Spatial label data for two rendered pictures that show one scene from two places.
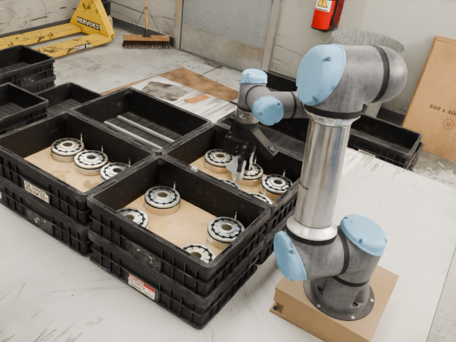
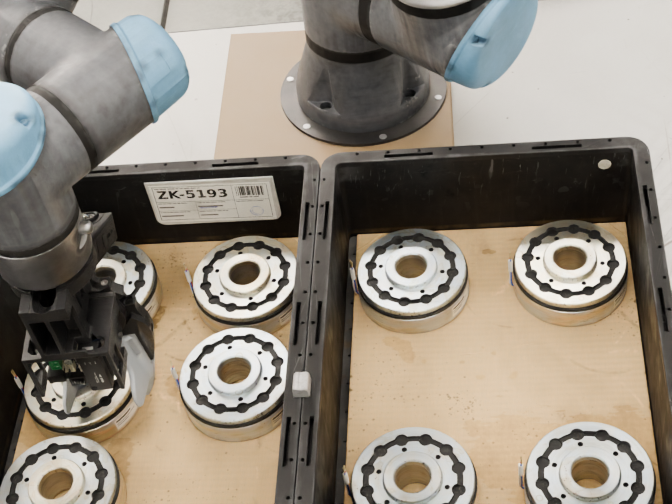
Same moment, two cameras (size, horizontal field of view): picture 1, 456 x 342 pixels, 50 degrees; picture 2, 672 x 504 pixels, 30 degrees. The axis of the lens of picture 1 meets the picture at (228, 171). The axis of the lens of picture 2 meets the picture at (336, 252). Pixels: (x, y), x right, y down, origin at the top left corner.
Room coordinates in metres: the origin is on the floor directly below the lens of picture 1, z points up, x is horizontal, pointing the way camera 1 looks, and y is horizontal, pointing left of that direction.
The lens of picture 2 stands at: (1.31, 0.67, 1.76)
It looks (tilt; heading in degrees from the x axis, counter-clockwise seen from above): 49 degrees down; 253
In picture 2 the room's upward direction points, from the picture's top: 11 degrees counter-clockwise
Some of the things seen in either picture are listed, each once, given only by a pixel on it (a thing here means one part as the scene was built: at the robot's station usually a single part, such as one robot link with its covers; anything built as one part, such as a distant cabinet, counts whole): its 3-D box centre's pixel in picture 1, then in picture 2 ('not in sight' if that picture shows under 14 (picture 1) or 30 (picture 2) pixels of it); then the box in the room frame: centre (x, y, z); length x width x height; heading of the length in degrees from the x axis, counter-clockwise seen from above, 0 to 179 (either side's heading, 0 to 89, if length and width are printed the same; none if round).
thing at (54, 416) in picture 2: (248, 169); (79, 380); (1.34, -0.06, 0.86); 0.10 x 0.10 x 0.01
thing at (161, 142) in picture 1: (141, 131); not in sight; (1.47, 0.32, 0.87); 0.40 x 0.30 x 0.11; 62
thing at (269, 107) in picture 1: (270, 105); (96, 82); (1.24, -0.09, 1.15); 0.11 x 0.11 x 0.08; 22
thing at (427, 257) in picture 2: (226, 227); (411, 267); (1.03, -0.02, 0.86); 0.05 x 0.05 x 0.01
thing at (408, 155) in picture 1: (368, 166); not in sight; (2.34, -0.77, 0.37); 0.40 x 0.30 x 0.45; 63
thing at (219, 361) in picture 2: not in sight; (234, 371); (1.22, 0.00, 0.86); 0.05 x 0.05 x 0.01
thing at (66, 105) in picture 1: (63, 126); not in sight; (2.37, 0.96, 0.31); 0.40 x 0.30 x 0.34; 153
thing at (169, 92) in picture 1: (163, 89); not in sight; (2.20, 0.37, 0.71); 0.22 x 0.19 x 0.01; 63
